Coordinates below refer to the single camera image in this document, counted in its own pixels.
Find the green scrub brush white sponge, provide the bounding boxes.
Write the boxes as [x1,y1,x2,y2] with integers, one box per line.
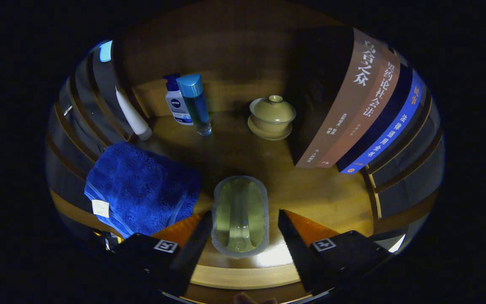
[211,176,270,258]

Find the white lotion bottle blue cap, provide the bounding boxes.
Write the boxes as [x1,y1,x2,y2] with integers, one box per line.
[163,74,194,126]

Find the wooden cabinet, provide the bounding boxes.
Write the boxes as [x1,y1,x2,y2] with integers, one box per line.
[45,0,445,304]

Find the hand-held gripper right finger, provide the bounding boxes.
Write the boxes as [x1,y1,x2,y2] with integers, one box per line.
[278,209,391,294]

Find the white tube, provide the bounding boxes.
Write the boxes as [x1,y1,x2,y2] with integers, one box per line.
[114,84,153,141]

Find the teal clear bottle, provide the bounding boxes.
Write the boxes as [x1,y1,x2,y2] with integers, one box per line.
[176,74,212,136]

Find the beige lidded tea cup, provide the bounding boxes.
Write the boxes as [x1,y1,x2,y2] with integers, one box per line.
[248,95,297,141]

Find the wooden countertop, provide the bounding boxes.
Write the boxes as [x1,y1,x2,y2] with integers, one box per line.
[51,111,378,292]

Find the blue folded towel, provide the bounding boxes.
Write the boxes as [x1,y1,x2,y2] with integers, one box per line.
[84,141,202,239]

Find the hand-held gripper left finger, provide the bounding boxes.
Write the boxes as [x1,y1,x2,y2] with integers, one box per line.
[108,211,213,296]

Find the blue book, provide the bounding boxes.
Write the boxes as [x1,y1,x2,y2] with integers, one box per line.
[337,68,425,174]

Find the dark brown book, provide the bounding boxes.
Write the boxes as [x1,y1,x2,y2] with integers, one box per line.
[287,27,385,169]

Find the reddish brown book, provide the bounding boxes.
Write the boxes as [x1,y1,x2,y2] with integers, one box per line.
[315,53,400,168]

